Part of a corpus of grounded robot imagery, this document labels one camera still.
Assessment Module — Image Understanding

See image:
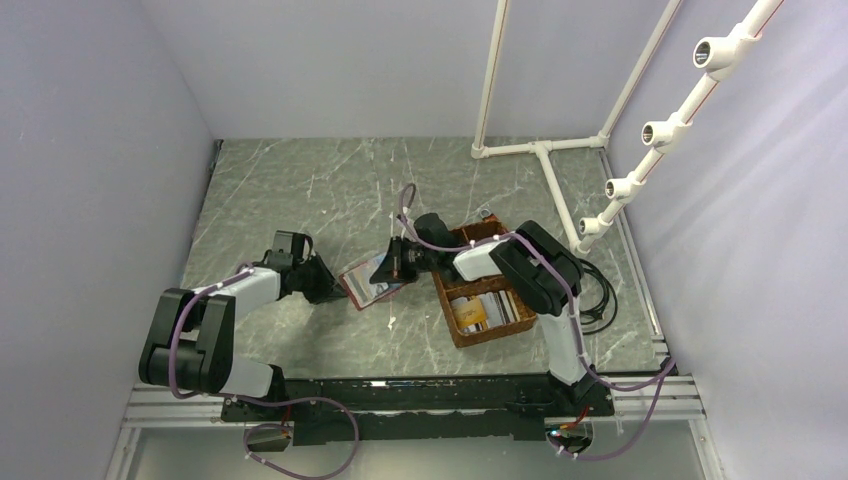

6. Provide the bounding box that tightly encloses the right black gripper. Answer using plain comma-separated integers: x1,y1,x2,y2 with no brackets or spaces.
369,238,438,286

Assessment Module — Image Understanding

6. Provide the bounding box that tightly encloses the red leather card holder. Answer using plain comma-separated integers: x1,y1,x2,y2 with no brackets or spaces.
339,253,404,311

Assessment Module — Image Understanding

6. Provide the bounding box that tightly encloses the white card stack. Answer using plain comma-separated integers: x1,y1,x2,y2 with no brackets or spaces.
449,290,520,334

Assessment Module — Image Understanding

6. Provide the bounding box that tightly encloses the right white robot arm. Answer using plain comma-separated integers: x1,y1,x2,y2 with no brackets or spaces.
368,213,590,415

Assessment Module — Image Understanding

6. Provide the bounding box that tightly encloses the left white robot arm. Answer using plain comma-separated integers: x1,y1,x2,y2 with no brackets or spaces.
138,230,346,420

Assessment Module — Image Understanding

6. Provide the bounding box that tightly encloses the brown woven basket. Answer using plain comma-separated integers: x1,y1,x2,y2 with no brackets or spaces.
430,219,539,350

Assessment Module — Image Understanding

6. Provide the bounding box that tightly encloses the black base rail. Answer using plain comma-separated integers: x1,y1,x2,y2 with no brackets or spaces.
221,373,615,446

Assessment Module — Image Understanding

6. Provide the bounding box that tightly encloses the black cable bundle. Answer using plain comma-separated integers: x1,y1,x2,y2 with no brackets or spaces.
572,258,619,336

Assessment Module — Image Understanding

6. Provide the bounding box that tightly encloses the white pvc pipe frame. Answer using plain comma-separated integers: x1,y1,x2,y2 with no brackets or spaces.
470,0,786,258

